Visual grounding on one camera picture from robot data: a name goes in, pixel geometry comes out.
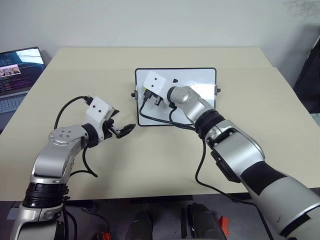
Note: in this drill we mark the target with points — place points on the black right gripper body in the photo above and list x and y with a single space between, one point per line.
157 100

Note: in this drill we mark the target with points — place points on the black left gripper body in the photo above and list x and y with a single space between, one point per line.
110 126

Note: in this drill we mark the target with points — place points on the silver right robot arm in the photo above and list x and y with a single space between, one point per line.
240 160

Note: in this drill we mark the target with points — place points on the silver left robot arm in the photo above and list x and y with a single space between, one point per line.
53 160

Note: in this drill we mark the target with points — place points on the black-framed small whiteboard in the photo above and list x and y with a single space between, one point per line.
192 77

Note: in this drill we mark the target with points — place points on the dark rounded robot leg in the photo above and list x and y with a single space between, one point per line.
202 222
140 225

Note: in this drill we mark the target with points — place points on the open grey laptop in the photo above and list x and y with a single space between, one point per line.
15 75

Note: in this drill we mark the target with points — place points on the black flat bar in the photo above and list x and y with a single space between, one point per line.
184 222

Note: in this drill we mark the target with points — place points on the black chair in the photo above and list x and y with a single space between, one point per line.
308 75

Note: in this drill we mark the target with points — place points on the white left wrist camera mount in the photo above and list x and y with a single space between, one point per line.
98 110

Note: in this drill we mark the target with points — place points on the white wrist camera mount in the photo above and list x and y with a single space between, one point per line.
98 110
155 83

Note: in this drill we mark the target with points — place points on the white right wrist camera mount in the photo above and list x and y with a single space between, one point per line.
155 83

